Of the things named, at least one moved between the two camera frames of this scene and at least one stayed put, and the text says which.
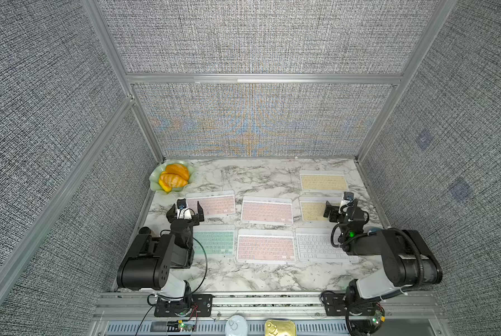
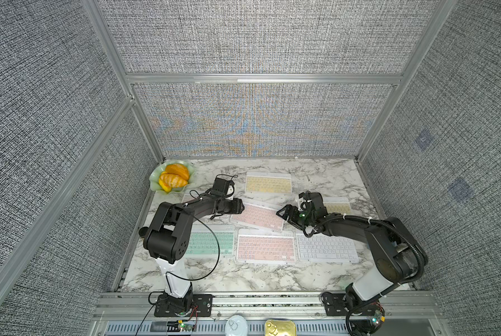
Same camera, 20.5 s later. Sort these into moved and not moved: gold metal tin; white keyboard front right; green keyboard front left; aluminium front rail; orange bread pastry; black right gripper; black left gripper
Moved: black left gripper; black right gripper
Not moved: green keyboard front left; aluminium front rail; orange bread pastry; gold metal tin; white keyboard front right
